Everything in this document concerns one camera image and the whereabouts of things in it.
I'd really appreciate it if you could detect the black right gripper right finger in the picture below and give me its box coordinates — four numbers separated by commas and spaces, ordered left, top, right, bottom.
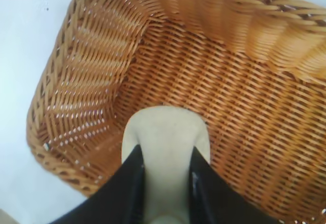
188, 146, 282, 224

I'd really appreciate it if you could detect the pale egg yolk pastry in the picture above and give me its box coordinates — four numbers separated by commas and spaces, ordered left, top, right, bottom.
121, 106, 212, 224

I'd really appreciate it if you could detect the brown woven wicker basket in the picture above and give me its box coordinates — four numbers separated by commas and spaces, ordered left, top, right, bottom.
26, 0, 326, 224

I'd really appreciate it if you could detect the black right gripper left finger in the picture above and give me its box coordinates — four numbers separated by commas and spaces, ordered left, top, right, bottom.
50, 144, 146, 224

